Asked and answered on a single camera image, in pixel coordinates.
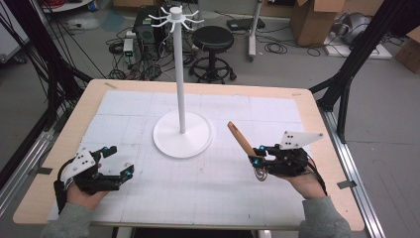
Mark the white wheeled stand pole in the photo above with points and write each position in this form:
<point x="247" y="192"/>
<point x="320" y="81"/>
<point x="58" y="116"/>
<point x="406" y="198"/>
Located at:
<point x="255" y="29"/>

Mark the white flat board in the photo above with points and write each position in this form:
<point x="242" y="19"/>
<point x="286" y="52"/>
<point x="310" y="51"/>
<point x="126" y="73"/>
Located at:
<point x="379" y="53"/>

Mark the wooden table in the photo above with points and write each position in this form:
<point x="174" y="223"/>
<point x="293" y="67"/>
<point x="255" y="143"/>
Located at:
<point x="95" y="86"/>

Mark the grey power unit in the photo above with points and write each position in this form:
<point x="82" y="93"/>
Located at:
<point x="128" y="46"/>

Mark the black tape piece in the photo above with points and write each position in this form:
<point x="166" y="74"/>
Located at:
<point x="44" y="171"/>
<point x="346" y="184"/>

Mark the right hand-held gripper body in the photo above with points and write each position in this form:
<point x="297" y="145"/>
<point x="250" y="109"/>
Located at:
<point x="290" y="162"/>

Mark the black flat device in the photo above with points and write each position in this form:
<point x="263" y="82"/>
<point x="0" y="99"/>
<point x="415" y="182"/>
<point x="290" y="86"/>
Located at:
<point x="244" y="23"/>

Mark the person's left hand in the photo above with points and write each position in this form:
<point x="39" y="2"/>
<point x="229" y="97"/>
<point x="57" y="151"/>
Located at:
<point x="82" y="200"/>

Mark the silver grey machine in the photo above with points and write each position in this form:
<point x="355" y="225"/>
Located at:
<point x="355" y="28"/>

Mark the small cardboard box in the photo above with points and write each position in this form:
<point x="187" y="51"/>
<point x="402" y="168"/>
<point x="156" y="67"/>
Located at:
<point x="409" y="51"/>

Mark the aluminium rail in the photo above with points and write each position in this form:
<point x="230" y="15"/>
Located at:
<point x="353" y="172"/>
<point x="26" y="162"/>

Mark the black round stool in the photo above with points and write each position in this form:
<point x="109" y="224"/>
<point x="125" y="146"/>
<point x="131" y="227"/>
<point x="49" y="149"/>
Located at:
<point x="213" y="38"/>

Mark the white grid mat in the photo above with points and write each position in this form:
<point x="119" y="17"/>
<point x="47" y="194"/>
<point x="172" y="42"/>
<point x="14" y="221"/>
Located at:
<point x="198" y="195"/>

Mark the person's right hand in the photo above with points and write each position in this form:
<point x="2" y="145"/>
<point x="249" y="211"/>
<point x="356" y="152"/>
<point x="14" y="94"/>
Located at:
<point x="307" y="186"/>

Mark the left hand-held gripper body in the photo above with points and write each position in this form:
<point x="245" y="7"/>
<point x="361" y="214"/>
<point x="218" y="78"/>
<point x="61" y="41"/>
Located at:
<point x="81" y="165"/>

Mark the large open cardboard box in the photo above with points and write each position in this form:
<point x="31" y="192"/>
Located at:
<point x="312" y="24"/>

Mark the white hook stand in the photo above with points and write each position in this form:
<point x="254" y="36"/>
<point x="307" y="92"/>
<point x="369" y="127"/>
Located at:
<point x="182" y="139"/>

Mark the black computer tower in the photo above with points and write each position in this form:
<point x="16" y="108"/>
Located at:
<point x="148" y="31"/>

